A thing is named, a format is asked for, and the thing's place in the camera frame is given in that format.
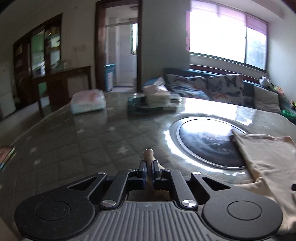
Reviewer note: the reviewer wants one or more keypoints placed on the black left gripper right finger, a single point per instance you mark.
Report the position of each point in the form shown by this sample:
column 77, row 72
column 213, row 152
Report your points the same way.
column 173, row 181

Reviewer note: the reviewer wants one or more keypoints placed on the blue white storage cabinet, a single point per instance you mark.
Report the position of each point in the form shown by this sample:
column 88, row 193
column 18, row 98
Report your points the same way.
column 110, row 73

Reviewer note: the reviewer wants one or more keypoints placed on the butterfly pillow lying flat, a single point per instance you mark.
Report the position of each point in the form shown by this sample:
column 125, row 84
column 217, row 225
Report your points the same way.
column 192, row 86

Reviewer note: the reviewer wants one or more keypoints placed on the butterfly pillow upright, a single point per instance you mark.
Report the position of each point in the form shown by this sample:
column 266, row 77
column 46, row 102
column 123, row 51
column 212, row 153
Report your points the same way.
column 227, row 88

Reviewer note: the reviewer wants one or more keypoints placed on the green plastic basin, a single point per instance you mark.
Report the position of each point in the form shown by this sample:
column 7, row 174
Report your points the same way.
column 289, row 115

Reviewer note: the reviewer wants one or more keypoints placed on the white box stack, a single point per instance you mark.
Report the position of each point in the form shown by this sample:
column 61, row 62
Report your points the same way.
column 158, row 98

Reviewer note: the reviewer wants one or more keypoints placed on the colourful book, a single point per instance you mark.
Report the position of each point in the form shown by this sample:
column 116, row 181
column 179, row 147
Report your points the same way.
column 6, row 154

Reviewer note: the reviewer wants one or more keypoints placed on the plain beige cushion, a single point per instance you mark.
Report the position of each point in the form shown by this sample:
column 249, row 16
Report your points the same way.
column 266, row 100

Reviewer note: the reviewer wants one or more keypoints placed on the dark wooden display cabinet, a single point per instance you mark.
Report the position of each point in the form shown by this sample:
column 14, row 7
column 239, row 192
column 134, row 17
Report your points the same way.
column 39, row 68

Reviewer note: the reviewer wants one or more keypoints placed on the cream knit garment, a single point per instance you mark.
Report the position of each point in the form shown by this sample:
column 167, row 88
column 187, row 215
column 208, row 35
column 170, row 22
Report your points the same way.
column 253, row 211

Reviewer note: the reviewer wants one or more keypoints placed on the teal round tray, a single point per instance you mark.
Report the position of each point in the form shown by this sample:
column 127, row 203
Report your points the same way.
column 138, row 105

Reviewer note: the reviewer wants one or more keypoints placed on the window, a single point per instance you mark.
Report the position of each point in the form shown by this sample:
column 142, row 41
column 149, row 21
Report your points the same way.
column 223, row 32

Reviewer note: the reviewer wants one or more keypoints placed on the round black induction cooktop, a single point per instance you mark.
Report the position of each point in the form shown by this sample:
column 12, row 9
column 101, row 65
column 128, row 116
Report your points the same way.
column 209, row 140

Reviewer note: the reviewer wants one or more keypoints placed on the white plush toy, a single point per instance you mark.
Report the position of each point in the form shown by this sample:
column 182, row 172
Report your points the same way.
column 263, row 81

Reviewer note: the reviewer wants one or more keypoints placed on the clear plastic bag pink contents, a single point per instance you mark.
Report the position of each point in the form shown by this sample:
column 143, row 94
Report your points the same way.
column 154, row 85

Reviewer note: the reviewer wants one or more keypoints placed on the blue sofa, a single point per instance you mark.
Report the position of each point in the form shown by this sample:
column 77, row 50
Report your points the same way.
column 248, row 86

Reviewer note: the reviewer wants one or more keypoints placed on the pink tissue pack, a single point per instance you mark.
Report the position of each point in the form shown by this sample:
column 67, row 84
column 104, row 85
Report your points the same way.
column 87, row 101

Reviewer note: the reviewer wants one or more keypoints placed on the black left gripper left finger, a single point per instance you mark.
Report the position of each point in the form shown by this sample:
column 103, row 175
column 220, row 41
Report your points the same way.
column 123, row 183

